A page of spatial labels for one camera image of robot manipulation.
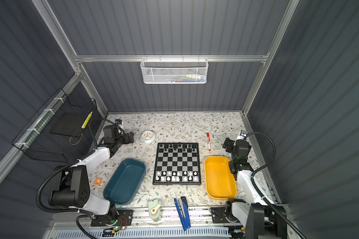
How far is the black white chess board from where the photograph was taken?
0.86 metres

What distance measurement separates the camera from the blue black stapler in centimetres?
71

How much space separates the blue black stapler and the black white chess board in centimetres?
9
